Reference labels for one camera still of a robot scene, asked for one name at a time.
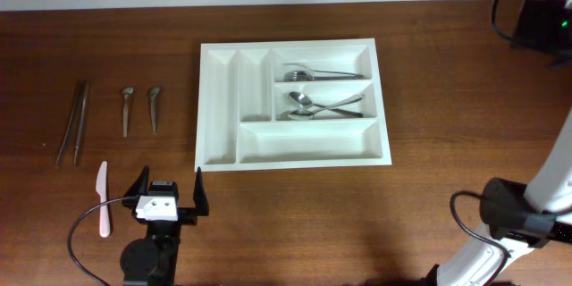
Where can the right small steel spoon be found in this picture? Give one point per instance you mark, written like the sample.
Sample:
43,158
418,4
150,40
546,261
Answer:
153,94

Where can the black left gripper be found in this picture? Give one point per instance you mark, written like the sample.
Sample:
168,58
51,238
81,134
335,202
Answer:
187,211

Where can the steel fork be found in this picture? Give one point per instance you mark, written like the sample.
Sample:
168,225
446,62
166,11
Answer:
308,68
308,74
292,77

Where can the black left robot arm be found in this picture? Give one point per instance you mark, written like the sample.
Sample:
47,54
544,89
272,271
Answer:
152,260

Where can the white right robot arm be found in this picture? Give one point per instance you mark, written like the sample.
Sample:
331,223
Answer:
518,218

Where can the white cutlery tray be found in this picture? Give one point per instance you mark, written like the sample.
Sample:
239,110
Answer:
290,104

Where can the left small steel spoon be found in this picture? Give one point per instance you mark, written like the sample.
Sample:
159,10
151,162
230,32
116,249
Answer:
126,93

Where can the pink plastic knife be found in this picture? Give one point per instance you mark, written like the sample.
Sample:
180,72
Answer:
101,189

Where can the steel tablespoon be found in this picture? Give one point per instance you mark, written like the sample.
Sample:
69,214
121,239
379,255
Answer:
300,100
303,114

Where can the small steel spoon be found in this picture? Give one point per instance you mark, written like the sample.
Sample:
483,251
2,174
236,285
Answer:
153,94
126,93

